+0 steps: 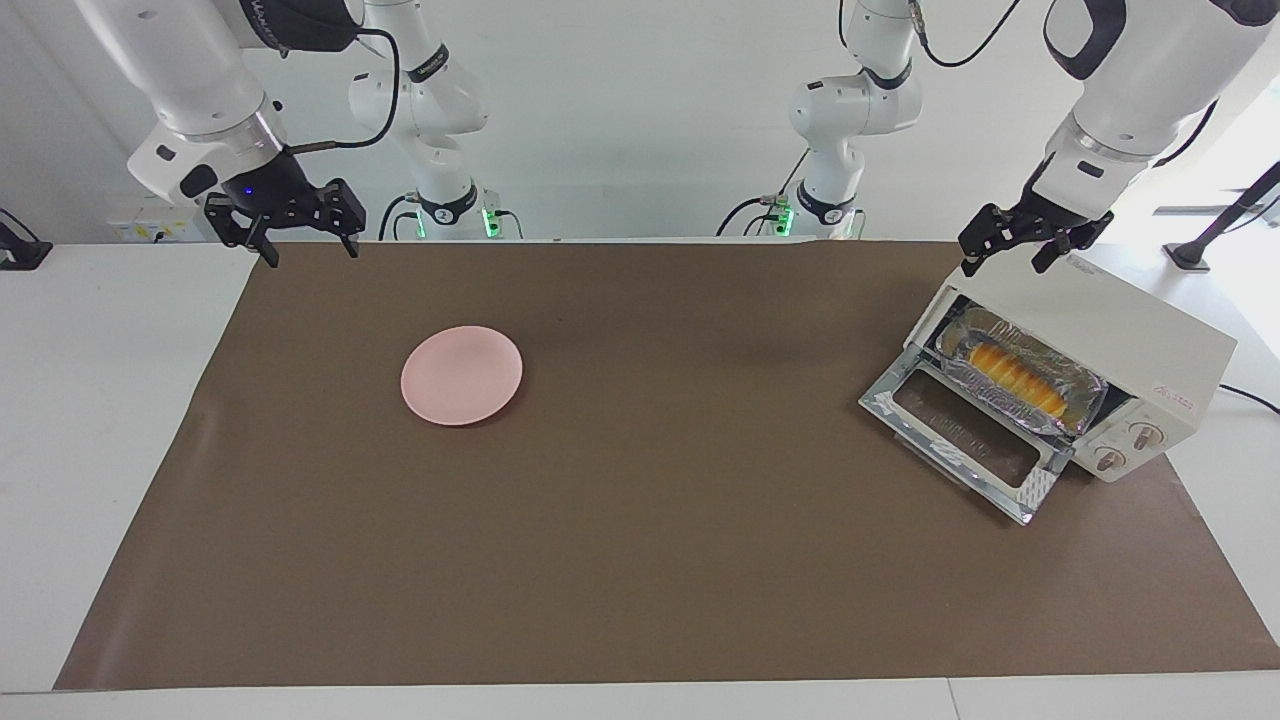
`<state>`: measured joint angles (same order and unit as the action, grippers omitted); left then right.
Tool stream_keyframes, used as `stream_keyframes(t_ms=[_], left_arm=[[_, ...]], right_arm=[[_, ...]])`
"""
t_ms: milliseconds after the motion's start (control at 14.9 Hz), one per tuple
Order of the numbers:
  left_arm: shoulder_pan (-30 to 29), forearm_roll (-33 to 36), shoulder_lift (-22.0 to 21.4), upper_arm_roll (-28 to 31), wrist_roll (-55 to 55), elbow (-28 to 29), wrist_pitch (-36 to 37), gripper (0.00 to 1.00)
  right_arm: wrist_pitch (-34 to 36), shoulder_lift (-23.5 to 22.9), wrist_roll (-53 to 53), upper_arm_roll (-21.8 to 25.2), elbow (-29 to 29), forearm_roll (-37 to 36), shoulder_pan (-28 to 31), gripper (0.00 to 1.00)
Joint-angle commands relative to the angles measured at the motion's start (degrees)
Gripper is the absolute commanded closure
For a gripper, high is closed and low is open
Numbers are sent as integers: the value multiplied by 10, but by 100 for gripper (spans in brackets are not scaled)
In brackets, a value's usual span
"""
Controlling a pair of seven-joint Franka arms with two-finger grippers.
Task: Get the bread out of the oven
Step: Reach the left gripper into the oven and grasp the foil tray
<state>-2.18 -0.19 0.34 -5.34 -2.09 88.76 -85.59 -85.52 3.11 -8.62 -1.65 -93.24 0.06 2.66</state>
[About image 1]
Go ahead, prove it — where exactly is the golden sliced bread loaf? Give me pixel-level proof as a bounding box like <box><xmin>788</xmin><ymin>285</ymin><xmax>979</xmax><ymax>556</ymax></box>
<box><xmin>965</xmin><ymin>342</ymin><xmax>1068</xmax><ymax>416</ymax></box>

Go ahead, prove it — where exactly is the aluminium foil tray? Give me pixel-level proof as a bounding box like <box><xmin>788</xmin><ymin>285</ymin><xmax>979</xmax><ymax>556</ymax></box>
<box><xmin>937</xmin><ymin>307</ymin><xmax>1108</xmax><ymax>436</ymax></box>

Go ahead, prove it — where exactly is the cream toaster oven body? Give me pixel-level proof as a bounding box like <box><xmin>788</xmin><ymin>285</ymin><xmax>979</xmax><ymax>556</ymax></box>
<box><xmin>905</xmin><ymin>245</ymin><xmax>1238</xmax><ymax>484</ymax></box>

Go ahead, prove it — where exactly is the glass oven door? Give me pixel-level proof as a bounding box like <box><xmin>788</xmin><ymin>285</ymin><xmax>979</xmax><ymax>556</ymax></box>
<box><xmin>858</xmin><ymin>360</ymin><xmax>1073</xmax><ymax>527</ymax></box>

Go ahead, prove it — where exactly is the tall black stand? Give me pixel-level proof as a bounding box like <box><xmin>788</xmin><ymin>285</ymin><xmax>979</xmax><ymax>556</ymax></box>
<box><xmin>1163</xmin><ymin>160</ymin><xmax>1280</xmax><ymax>273</ymax></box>

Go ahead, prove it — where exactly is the pink round plate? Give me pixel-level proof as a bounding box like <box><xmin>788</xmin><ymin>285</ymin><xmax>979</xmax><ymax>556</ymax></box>
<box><xmin>401</xmin><ymin>326</ymin><xmax>523</xmax><ymax>428</ymax></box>

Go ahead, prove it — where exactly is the small black stand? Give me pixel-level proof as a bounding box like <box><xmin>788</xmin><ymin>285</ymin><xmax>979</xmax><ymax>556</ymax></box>
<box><xmin>0</xmin><ymin>208</ymin><xmax>53</xmax><ymax>271</ymax></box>

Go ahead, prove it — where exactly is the brown paper table mat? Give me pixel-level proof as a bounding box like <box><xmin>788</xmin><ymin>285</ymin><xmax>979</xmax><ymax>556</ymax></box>
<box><xmin>55</xmin><ymin>240</ymin><xmax>1280</xmax><ymax>691</ymax></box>

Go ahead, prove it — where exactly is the black right arm base cable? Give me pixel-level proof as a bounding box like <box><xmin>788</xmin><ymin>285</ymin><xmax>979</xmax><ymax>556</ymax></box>
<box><xmin>378</xmin><ymin>192</ymin><xmax>421</xmax><ymax>241</ymax></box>

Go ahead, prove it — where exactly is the black arm base cable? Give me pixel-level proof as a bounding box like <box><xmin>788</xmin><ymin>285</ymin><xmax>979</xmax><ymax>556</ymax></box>
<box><xmin>378</xmin><ymin>192</ymin><xmax>421</xmax><ymax>241</ymax></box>
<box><xmin>715</xmin><ymin>150</ymin><xmax>813</xmax><ymax>238</ymax></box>

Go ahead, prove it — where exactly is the white wall socket box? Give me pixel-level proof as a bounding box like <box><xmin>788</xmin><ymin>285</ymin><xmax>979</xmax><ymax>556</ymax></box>
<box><xmin>107</xmin><ymin>195</ymin><xmax>206</xmax><ymax>244</ymax></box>

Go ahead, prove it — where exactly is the black left arm base cable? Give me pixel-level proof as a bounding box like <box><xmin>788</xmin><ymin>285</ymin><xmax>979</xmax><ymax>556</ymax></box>
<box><xmin>715</xmin><ymin>150</ymin><xmax>813</xmax><ymax>238</ymax></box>

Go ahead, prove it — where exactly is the black oven power cable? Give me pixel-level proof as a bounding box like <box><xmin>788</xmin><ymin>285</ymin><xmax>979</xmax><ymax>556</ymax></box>
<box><xmin>1218</xmin><ymin>385</ymin><xmax>1280</xmax><ymax>415</ymax></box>

